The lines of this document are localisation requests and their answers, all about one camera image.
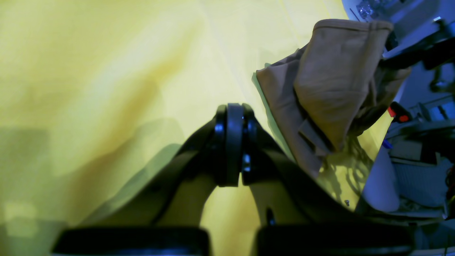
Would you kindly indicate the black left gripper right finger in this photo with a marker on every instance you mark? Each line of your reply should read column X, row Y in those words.
column 298, row 217

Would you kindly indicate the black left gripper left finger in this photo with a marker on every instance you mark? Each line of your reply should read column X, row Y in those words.
column 163, row 218

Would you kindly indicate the brown T-shirt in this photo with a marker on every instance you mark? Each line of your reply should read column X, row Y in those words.
column 332, row 88

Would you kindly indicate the yellow table cloth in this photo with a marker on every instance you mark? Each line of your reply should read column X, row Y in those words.
column 98, row 95

